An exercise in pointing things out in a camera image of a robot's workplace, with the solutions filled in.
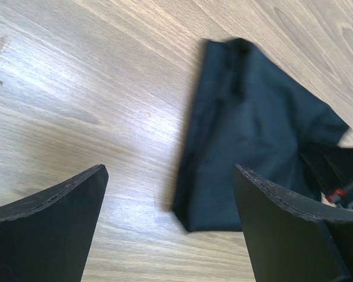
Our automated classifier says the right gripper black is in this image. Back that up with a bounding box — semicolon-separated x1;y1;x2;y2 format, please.
299;145;353;211

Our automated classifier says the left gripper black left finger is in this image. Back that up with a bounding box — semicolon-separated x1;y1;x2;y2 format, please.
0;164;109;281

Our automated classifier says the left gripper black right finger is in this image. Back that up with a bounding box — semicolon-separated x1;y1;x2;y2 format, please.
234;166;353;281

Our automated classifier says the black t shirt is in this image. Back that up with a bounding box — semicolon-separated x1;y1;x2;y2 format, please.
172;38;349;232

